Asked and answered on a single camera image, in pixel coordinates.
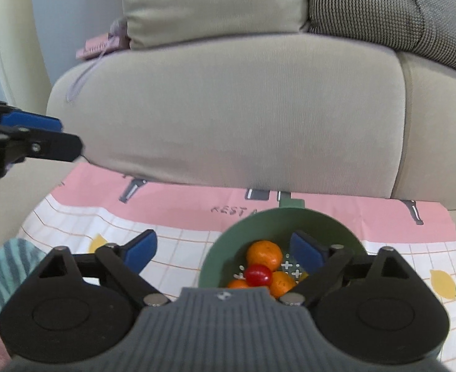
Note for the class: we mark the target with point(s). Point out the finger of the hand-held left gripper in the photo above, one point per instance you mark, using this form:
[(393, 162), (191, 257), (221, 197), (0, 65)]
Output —
[(53, 147), (30, 120)]

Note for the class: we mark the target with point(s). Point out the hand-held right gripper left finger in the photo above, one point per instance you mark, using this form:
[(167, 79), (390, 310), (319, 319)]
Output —
[(142, 250)]

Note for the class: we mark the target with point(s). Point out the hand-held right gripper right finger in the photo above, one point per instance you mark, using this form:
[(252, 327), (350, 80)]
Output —
[(305, 252)]

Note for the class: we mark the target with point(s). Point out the orange tangerine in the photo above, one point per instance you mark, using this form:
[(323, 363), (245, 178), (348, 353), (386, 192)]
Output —
[(281, 283), (264, 255), (237, 284)]

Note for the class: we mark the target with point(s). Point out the red cherry tomato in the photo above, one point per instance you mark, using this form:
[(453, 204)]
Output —
[(258, 275)]

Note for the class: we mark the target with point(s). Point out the green colander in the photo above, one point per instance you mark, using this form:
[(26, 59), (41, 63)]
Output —
[(251, 224)]

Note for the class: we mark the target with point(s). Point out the lilac ribbon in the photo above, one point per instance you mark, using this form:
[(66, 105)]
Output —
[(75, 85)]

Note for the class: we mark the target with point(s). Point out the pink checked printed cloth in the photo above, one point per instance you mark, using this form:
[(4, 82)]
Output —
[(96, 201)]

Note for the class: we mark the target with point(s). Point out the pink box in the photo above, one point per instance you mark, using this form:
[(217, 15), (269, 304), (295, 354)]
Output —
[(96, 46)]

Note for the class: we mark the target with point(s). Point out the purple plush toy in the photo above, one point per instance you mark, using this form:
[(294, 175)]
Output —
[(119, 27)]

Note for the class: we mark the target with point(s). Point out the teal striped clothing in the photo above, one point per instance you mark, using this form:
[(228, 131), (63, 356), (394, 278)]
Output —
[(7, 271)]

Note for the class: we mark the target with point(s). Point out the beige sofa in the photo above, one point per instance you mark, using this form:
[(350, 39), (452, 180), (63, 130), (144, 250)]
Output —
[(232, 104)]

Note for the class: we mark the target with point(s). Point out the beige cushion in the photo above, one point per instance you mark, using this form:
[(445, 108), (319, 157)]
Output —
[(212, 4)]

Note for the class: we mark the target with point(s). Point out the houndstooth cushion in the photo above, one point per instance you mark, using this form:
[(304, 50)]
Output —
[(386, 7)]

